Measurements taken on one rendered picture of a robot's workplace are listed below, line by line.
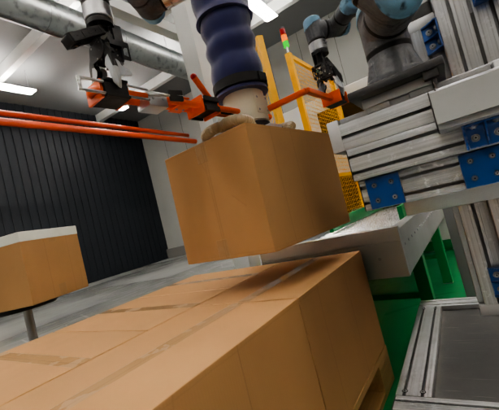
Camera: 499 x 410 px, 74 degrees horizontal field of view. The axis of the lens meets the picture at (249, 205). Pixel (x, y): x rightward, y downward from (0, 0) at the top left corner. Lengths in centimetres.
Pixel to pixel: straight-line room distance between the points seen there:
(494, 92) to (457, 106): 6
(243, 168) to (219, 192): 13
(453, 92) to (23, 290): 208
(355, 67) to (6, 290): 1019
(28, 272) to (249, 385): 162
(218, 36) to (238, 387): 119
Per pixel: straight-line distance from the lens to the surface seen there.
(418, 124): 95
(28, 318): 251
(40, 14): 716
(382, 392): 154
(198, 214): 118
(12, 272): 224
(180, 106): 113
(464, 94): 83
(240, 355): 75
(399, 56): 100
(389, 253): 153
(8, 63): 1085
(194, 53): 304
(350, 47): 1126
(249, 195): 102
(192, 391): 65
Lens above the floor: 78
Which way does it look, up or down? 2 degrees up
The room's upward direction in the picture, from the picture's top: 14 degrees counter-clockwise
